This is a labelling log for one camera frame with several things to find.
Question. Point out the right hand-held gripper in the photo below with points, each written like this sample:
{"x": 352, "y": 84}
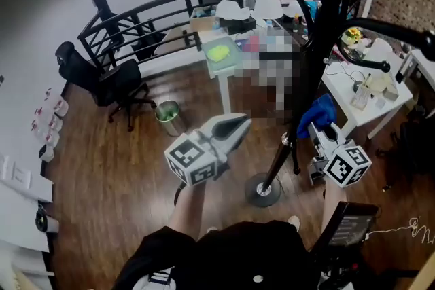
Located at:
{"x": 346, "y": 166}

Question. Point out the white table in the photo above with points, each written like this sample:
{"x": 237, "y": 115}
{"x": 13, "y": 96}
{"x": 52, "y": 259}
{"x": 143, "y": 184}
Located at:
{"x": 425, "y": 68}
{"x": 224, "y": 95}
{"x": 343, "y": 88}

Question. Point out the clear water jug red label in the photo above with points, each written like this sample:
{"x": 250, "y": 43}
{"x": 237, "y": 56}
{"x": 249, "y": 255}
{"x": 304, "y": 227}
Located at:
{"x": 60, "y": 107}
{"x": 51, "y": 139}
{"x": 54, "y": 124}

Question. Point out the person's shoe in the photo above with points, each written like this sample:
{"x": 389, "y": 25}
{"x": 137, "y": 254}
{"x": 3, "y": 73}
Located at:
{"x": 294, "y": 223}
{"x": 212, "y": 229}

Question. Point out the black stair railing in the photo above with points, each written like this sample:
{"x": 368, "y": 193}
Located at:
{"x": 102, "y": 3}

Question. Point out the person's right shoe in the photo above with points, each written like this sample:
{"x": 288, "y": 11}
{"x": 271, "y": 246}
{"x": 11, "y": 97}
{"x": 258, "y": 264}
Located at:
{"x": 294, "y": 223}

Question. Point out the black chest-mounted screen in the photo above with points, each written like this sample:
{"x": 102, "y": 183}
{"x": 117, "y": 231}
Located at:
{"x": 350, "y": 227}

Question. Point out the brown cardboard box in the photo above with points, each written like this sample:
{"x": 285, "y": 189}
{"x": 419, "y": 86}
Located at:
{"x": 202, "y": 24}

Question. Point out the white lamp brass base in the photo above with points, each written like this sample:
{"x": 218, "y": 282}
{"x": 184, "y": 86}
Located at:
{"x": 380, "y": 51}

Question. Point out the green tray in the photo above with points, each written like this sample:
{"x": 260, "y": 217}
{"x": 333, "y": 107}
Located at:
{"x": 234, "y": 66}

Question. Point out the beige box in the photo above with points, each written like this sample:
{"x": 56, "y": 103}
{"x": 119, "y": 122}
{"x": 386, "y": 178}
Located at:
{"x": 382, "y": 85}

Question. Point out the white crumpled lampshade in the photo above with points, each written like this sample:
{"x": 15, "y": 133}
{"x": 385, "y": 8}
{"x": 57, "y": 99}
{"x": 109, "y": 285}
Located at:
{"x": 232, "y": 10}

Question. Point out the steel trash bin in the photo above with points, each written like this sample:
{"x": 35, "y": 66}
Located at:
{"x": 170, "y": 119}

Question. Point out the blue cloth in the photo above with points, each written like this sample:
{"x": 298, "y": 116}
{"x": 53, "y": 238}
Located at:
{"x": 319, "y": 112}

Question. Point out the black chest mount rig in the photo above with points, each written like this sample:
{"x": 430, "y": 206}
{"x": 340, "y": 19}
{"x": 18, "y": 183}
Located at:
{"x": 340, "y": 271}

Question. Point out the yellow-green rag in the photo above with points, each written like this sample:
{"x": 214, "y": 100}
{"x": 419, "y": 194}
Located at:
{"x": 219, "y": 52}

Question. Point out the person's left forearm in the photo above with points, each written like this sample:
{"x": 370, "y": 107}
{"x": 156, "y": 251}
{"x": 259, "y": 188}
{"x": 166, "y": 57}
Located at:
{"x": 187, "y": 214}

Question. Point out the black coat rack stand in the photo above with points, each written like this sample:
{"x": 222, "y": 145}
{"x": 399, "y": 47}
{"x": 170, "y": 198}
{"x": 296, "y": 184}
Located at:
{"x": 319, "y": 27}

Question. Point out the blue plastic bin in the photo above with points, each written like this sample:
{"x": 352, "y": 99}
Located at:
{"x": 312, "y": 10}

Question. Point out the small white bin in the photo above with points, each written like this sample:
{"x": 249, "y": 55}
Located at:
{"x": 46, "y": 153}

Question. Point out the white lamp black base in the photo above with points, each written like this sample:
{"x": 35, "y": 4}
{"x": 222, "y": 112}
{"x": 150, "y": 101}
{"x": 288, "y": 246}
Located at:
{"x": 268, "y": 5}

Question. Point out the black office chair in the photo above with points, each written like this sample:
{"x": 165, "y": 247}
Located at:
{"x": 112, "y": 81}
{"x": 414, "y": 146}

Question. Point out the black box device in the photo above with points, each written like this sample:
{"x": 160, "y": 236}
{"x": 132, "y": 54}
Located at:
{"x": 238, "y": 25}

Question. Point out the person's left shoe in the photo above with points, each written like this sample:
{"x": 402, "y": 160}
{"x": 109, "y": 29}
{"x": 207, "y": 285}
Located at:
{"x": 212, "y": 229}

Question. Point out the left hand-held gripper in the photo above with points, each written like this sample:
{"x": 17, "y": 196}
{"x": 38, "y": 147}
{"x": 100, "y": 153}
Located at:
{"x": 190, "y": 159}

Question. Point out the person's black shirt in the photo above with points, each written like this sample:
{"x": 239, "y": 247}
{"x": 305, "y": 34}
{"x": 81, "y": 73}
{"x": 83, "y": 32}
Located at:
{"x": 244, "y": 254}

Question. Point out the yellow sunflower pot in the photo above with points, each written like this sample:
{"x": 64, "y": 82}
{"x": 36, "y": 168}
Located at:
{"x": 351, "y": 35}

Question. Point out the person's right forearm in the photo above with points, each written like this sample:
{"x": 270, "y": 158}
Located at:
{"x": 333, "y": 207}

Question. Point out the paper card stand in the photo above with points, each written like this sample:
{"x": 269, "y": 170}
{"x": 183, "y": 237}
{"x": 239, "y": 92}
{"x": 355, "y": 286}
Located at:
{"x": 360, "y": 98}

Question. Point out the white shirt button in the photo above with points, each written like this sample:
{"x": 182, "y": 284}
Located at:
{"x": 257, "y": 278}

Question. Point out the white cylinder black end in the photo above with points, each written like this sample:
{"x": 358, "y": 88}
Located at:
{"x": 42, "y": 220}

